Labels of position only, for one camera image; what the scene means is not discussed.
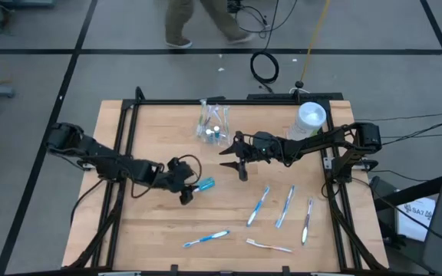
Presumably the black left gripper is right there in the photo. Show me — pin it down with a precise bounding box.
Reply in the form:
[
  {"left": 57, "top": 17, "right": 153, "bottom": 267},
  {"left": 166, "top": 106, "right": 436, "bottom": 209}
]
[{"left": 155, "top": 156, "right": 200, "bottom": 194}]

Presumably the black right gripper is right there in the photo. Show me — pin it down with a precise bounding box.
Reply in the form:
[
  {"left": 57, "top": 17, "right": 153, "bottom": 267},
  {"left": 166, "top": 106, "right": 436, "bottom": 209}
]
[{"left": 218, "top": 130, "right": 284, "bottom": 173}]

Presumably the green toothbrush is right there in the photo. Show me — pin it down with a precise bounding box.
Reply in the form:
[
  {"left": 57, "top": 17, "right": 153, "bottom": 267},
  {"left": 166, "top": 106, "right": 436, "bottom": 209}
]
[{"left": 196, "top": 98, "right": 209, "bottom": 138}]

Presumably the blue toothbrush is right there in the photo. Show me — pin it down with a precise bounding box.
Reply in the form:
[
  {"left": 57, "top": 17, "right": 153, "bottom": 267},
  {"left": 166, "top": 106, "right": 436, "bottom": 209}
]
[
  {"left": 246, "top": 186, "right": 272, "bottom": 228},
  {"left": 182, "top": 229, "right": 231, "bottom": 249},
  {"left": 274, "top": 184, "right": 296, "bottom": 230}
]

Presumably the pink grey toothbrush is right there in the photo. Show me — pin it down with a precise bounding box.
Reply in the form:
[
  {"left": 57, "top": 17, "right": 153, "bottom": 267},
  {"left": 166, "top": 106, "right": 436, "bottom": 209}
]
[{"left": 300, "top": 197, "right": 315, "bottom": 247}]

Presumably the clear plastic bag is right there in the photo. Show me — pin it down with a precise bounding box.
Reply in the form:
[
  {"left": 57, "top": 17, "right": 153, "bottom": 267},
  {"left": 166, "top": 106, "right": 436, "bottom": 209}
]
[{"left": 195, "top": 98, "right": 233, "bottom": 150}]

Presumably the white wipes canister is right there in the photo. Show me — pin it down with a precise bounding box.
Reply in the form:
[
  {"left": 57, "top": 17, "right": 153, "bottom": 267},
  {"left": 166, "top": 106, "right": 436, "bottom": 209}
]
[{"left": 285, "top": 100, "right": 328, "bottom": 142}]

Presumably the walking person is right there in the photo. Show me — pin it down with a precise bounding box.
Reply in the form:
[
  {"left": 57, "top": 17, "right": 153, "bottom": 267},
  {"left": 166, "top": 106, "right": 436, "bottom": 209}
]
[{"left": 163, "top": 0, "right": 256, "bottom": 50}]

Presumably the black stand bar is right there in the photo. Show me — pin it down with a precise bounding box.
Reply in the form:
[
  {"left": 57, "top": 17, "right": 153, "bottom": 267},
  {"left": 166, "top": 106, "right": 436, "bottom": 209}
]
[{"left": 373, "top": 168, "right": 442, "bottom": 212}]

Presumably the white printed box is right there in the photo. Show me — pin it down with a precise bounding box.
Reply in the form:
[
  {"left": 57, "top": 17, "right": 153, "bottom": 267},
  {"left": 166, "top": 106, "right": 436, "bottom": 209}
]
[{"left": 394, "top": 196, "right": 437, "bottom": 243}]

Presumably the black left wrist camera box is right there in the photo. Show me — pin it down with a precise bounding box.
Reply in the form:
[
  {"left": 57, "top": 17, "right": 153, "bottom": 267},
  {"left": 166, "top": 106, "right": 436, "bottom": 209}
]
[{"left": 178, "top": 189, "right": 196, "bottom": 206}]

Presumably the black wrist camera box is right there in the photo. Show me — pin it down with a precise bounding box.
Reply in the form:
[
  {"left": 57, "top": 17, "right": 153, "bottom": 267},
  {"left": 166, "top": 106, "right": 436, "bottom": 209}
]
[
  {"left": 237, "top": 163, "right": 250, "bottom": 182},
  {"left": 178, "top": 189, "right": 196, "bottom": 206}
]

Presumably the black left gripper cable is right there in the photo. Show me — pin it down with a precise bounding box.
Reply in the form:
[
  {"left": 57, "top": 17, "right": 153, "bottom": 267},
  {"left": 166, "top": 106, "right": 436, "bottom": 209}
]
[{"left": 177, "top": 153, "right": 203, "bottom": 186}]

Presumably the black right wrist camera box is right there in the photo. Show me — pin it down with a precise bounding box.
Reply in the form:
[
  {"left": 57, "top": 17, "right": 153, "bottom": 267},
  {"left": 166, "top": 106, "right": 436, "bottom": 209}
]
[{"left": 237, "top": 163, "right": 250, "bottom": 182}]

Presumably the black aluminium table frame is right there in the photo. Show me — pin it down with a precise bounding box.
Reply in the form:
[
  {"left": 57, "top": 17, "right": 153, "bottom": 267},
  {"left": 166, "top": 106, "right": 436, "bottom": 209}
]
[{"left": 64, "top": 86, "right": 390, "bottom": 274}]

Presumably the coiled black floor cable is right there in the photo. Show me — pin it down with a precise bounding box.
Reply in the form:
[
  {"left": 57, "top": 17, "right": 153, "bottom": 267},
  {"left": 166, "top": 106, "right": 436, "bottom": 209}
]
[{"left": 249, "top": 51, "right": 281, "bottom": 94}]

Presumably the black arm base cable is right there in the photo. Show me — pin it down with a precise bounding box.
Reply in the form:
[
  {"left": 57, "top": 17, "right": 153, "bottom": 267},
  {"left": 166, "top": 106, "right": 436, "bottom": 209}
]
[{"left": 69, "top": 178, "right": 105, "bottom": 228}]

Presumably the yellow hanging cable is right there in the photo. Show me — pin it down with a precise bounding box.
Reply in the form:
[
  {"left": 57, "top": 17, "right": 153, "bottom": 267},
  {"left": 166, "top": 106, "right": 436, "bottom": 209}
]
[{"left": 299, "top": 0, "right": 332, "bottom": 84}]

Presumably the black floor cable bundle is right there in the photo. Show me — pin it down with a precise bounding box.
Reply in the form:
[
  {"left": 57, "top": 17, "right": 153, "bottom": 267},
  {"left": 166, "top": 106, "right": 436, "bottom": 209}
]
[{"left": 226, "top": 0, "right": 299, "bottom": 40}]

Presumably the black power cable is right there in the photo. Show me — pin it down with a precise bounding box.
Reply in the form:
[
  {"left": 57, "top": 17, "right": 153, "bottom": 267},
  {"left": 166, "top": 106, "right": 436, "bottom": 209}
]
[{"left": 354, "top": 111, "right": 442, "bottom": 123}]

